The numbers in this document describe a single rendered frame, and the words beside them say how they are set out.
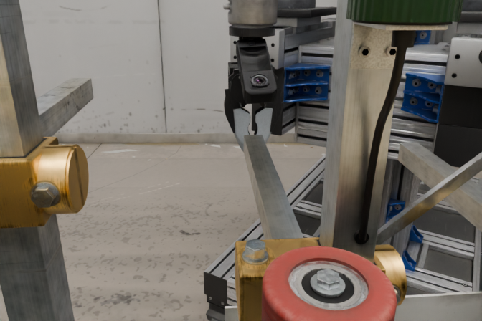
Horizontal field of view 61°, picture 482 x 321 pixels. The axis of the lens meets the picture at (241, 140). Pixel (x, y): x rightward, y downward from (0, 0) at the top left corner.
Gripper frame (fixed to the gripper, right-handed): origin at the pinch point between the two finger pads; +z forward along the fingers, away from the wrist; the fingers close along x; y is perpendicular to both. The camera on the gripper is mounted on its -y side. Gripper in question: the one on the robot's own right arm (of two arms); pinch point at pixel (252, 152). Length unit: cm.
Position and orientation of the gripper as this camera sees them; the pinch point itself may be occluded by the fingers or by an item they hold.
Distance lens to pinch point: 67.3
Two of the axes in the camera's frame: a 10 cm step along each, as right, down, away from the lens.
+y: -0.8, -3.4, 9.4
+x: -10.0, 0.3, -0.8
